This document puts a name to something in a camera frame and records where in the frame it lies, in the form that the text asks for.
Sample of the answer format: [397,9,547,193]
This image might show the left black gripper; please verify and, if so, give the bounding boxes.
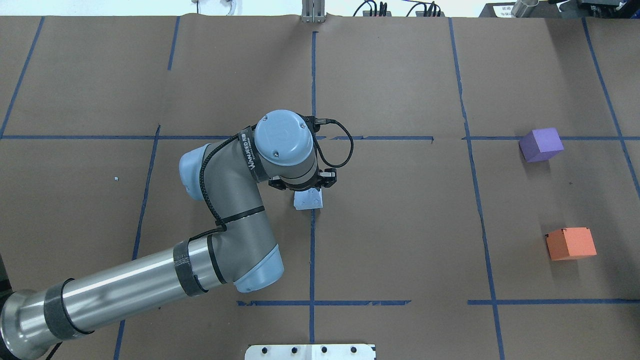
[268,169,338,192]

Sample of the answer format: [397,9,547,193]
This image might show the light blue foam block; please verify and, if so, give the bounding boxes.
[293,187,323,211]

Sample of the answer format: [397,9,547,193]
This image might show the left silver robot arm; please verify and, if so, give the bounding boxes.
[1,109,339,360]

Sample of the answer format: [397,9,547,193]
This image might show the purple block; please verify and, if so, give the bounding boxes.
[518,127,565,163]

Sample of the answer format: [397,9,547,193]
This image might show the orange block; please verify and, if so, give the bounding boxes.
[545,227,597,261]

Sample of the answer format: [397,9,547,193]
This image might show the silver metal cylinder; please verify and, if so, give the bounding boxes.
[510,0,540,18]

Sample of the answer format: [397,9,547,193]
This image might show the aluminium frame post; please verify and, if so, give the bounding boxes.
[301,0,327,24]

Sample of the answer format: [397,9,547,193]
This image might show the white camera pole base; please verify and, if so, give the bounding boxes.
[244,343,377,360]

